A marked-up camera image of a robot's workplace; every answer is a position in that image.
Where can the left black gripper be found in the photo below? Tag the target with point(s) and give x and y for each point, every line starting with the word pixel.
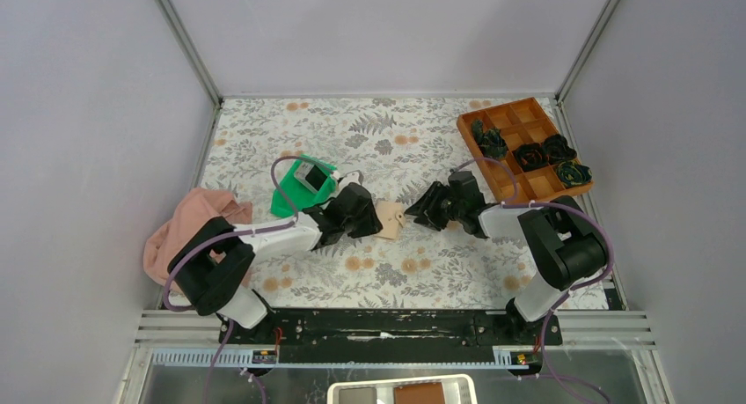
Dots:
pixel 371 225

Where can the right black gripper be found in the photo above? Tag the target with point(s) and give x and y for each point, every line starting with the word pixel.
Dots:
pixel 429 216

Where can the beige blue card holder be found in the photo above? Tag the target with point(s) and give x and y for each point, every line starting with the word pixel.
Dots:
pixel 392 218

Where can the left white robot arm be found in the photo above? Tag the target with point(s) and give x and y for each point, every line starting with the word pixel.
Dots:
pixel 210 268

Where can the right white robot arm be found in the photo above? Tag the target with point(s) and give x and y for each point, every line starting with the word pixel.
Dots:
pixel 569 249

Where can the stack of cards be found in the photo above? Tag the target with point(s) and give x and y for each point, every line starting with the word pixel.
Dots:
pixel 302 173

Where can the green plastic bin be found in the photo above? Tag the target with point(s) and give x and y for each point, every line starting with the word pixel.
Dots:
pixel 301 196

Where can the dark floral rolled sock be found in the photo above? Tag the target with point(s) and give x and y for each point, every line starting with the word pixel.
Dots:
pixel 557 149
pixel 489 141
pixel 530 157
pixel 572 174

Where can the floral patterned table mat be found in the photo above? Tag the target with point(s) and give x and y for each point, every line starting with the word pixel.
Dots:
pixel 400 146

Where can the orange compartment tray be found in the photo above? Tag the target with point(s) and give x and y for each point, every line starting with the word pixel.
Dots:
pixel 520 122

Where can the pink cloth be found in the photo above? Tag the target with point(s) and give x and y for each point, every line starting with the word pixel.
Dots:
pixel 196 209

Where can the white device with screen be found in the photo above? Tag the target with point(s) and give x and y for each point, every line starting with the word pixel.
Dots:
pixel 458 388

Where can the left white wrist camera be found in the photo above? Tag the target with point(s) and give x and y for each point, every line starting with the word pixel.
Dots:
pixel 345 179

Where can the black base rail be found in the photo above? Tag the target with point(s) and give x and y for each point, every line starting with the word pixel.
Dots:
pixel 376 336

